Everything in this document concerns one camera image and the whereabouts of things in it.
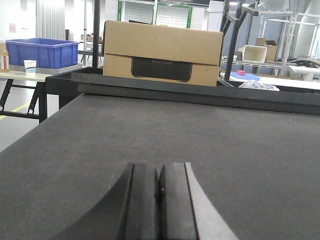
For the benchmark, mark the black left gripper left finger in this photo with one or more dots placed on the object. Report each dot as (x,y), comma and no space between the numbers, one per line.
(127,212)

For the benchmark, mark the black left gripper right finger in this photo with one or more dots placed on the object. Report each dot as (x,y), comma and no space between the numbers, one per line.
(186,213)

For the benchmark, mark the dark conveyor belt mat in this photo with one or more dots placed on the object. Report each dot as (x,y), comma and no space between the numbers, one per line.
(260,169)

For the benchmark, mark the white square bin on shelf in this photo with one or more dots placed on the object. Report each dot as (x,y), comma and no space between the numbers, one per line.
(253,53)

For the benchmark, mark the blue plastic bin on table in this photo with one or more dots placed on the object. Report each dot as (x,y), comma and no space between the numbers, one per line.
(48,53)

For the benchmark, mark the crumpled plastic bag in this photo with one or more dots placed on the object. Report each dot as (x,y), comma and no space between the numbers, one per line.
(256,84)

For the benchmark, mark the pink tape roll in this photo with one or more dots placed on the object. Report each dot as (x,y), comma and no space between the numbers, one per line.
(241,73)

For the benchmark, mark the white folding table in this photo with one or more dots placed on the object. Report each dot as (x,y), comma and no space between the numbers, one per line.
(22,75)

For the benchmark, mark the large cardboard box black label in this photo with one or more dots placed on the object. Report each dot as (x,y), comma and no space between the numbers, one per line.
(162,53)

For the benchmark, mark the white paper cup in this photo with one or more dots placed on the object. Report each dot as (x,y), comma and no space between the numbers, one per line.
(30,67)

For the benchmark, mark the metal shelving rack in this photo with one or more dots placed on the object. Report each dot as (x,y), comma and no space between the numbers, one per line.
(289,21)

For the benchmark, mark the small brown cardboard box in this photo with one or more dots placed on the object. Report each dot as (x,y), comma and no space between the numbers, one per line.
(271,46)

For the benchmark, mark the black conveyor frame rail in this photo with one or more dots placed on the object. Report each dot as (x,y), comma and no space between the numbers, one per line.
(90,80)

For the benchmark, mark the black metal stand frame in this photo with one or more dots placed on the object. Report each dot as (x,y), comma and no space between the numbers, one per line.
(237,20)

